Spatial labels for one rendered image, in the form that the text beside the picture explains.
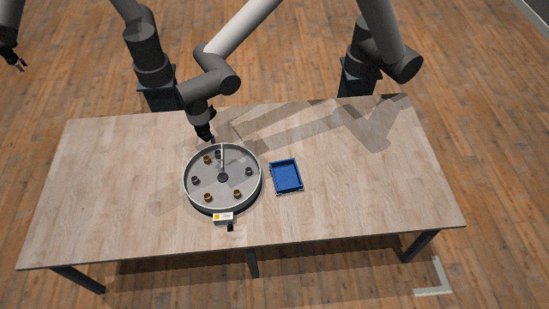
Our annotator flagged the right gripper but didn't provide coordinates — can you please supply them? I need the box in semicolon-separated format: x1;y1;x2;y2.
0;41;27;72

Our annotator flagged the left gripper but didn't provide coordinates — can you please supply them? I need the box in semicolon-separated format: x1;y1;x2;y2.
185;105;217;145

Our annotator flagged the blue shallow tray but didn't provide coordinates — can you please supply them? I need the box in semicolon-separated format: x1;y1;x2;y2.
269;158;304;194

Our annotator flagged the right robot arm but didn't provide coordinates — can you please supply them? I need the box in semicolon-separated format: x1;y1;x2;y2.
0;0;173;88

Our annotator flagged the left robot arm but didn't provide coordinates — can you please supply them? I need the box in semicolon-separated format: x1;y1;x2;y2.
174;0;424;116

